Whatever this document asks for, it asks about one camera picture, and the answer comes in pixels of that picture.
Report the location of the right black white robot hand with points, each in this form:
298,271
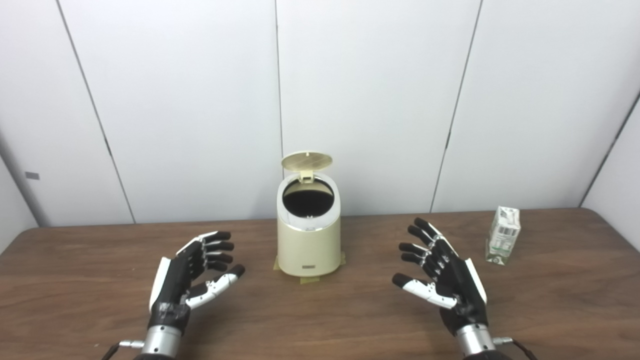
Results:
457,285

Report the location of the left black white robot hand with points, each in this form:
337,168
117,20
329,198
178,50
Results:
175,285

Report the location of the white green milk carton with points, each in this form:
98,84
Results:
502,237

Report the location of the cream-colored lidded bin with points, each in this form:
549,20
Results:
309,247

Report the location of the small grey wall label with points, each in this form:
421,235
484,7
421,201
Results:
32,175

